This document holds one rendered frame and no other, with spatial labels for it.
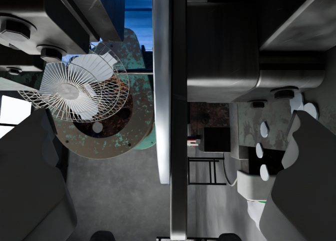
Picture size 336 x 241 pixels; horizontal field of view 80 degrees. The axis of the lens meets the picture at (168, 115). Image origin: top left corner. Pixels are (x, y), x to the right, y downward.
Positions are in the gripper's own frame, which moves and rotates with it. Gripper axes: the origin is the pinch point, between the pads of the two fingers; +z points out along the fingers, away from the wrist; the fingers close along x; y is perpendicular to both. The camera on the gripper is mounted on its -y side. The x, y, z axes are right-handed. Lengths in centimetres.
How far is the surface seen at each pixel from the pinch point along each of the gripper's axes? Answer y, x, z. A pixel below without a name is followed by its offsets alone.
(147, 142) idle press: 201, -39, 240
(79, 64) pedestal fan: 24, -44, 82
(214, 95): 4.0, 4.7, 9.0
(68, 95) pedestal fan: 39, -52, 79
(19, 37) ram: -1.7, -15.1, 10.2
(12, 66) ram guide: 4.1, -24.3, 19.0
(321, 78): 0.8, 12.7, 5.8
